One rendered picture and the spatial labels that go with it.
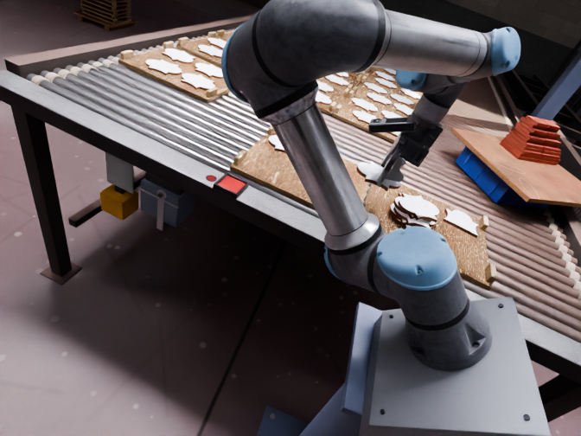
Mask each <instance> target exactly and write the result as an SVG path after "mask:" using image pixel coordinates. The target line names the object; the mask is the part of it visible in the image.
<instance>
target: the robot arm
mask: <svg viewBox="0 0 581 436"><path fill-rule="evenodd" d="M519 59H520V38H519V36H518V33H517V32H516V30H515V29H513V28H511V27H505V28H502V29H494V30H493V31H491V32H488V33H481V32H477V31H474V30H470V29H464V28H459V27H456V26H452V25H449V24H445V23H441V22H434V21H431V20H427V19H424V18H420V17H416V16H409V15H406V14H402V13H399V12H395V11H390V10H385V9H384V7H383V5H382V3H381V2H380V1H379V0H271V1H270V2H269V3H267V4H266V5H265V7H264V8H262V9H261V10H260V11H259V12H258V13H256V14H255V15H254V16H253V17H251V18H250V19H249V20H248V21H247V22H244V23H242V24H241V25H240V26H239V27H238V28H237V29H236V30H234V32H233V33H232V35H231V37H230V38H229V39H228V40H227V42H226V44H225V46H224V48H223V51H222V56H221V72H222V75H223V78H224V81H225V83H226V85H227V87H228V89H229V90H230V91H231V93H232V94H233V95H234V96H235V97H236V98H238V99H241V100H243V101H244V102H246V103H248V104H250V106H251V107H252V109H253V111H254V113H255V115H256V116H257V118H258V120H260V121H263V122H266V123H269V124H270V125H271V126H272V128H273V130H274V131H275V133H276V135H277V137H278V139H279V141H280V143H281V145H282V146H283V148H284V151H285V153H286V154H287V156H288V158H289V159H290V162H291V164H292V166H293V168H294V170H295V171H296V173H297V175H298V177H299V179H300V181H301V183H302V185H303V186H304V188H305V190H306V192H307V194H308V196H309V198H310V200H311V202H312V203H313V205H314V207H315V209H316V212H317V213H318V215H319V217H320V219H321V220H322V223H323V225H324V227H325V228H326V230H327V233H326V234H325V237H324V242H325V247H324V249H326V252H325V253H324V259H325V263H326V265H327V267H328V269H329V270H330V272H331V273H332V274H333V275H334V276H336V277H337V278H338V279H340V280H341V281H343V282H345V283H347V284H350V285H357V286H359V287H361V288H364V289H367V290H369V291H371V292H376V293H378V294H380V295H383V296H385V297H388V298H392V299H394V300H396V301H397V302H398V303H399V306H400V308H401V310H402V311H403V313H404V315H405V338H406V341H407V343H408V346H409V348H410V350H411V352H412V353H413V355H414V356H415V357H416V358H417V359H418V360H419V361H420V362H421V363H423V364H424V365H426V366H427V367H430V368H432V369H437V370H442V371H456V370H461V369H466V368H468V367H471V366H473V365H475V364H476V363H478V362H480V361H481V360H482V359H483V357H485V356H486V355H487V353H488V351H489V349H490V346H491V343H492V332H491V329H490V327H489V324H488V320H487V319H486V317H485V316H484V314H483V313H482V312H481V311H480V310H479V309H478V308H477V307H476V305H475V304H474V303H473V302H472V301H471V300H470V299H469V298H468V295H467V292H466V290H465V287H464V284H463V281H462V278H461V275H460V272H459V271H458V268H457V260H456V257H455V254H454V253H453V252H452V250H451V249H450V246H449V244H448V242H447V240H446V239H445V238H444V237H443V236H442V235H441V234H440V233H438V232H437V231H435V230H433V229H430V228H425V227H417V226H413V227H406V229H402V228H399V229H396V230H394V231H392V232H391V233H389V234H386V233H385V232H384V230H383V228H382V226H381V225H380V221H379V219H378V217H377V216H376V215H374V214H370V213H367V211H366V210H365V208H364V206H363V204H362V201H361V199H360V197H359V195H358V192H357V190H356V188H355V186H354V184H353V181H352V179H351V177H350V175H349V174H348V170H347V168H346V166H345V164H344V162H343V160H342V157H341V155H340V153H339V151H338V149H337V147H336V145H335V142H334V139H333V138H332V136H331V134H330V132H329V128H328V127H327V125H326V123H325V121H324V118H323V116H322V114H321V112H320V109H319V107H318V105H317V103H316V95H317V92H318V89H319V85H318V83H317V79H320V78H322V77H326V76H329V75H332V74H339V73H362V72H364V71H366V70H368V69H369V68H370V67H377V68H385V69H394V70H396V79H397V82H398V84H399V85H400V86H401V87H402V88H404V89H408V90H410V91H411V92H421V93H423V94H422V96H421V97H420V99H419V101H418V103H417V104H416V105H415V107H414V110H413V111H412V114H411V117H405V118H387V119H371V121H370V123H369V126H368V130H369V132H370V133H378V132H400V134H399V135H398V136H397V138H396V140H395V141H394V143H393V146H392V147H391V149H390V150H389V152H388V153H387V154H386V157H385V159H384V160H383V162H382V164H381V167H383V168H384V169H383V170H382V171H381V173H380V175H379V177H378V179H377V186H378V187H379V186H380V185H381V184H382V183H383V181H384V180H385V179H387V180H392V181H396V182H401V181H402V180H403V179H404V175H403V173H402V172H401V171H400V167H401V165H405V164H406V162H408V163H410V164H413V165H415V166H417V167H419V165H420V164H421V163H422V162H423V161H424V159H425V157H426V156H427V155H428V153H429V152H430V148H431V147H432V145H433V144H434V142H435V141H436V140H437V138H438V136H439V135H440V134H441V132H442V131H443V129H444V128H443V126H444V124H442V123H440V122H441V121H442V120H443V118H444V117H445V115H446V114H447V112H448V111H449V110H450V108H451V107H452V105H453V104H454V103H455V101H456V100H457V98H458V96H459V95H460V94H461V92H462V91H463V89H464V88H465V87H466V86H467V84H468V83H469V82H470V81H471V80H477V79H481V78H484V77H489V76H492V75H493V76H496V75H497V74H501V73H505V72H507V71H510V70H512V69H513V68H514V67H515V66H516V65H517V63H518V61H519ZM415 121H416V122H415ZM415 123H416V124H415ZM421 125H423V126H421ZM415 126H416V128H414V127H415ZM422 158H423V159H422ZM420 161H421V162H420Z"/></svg>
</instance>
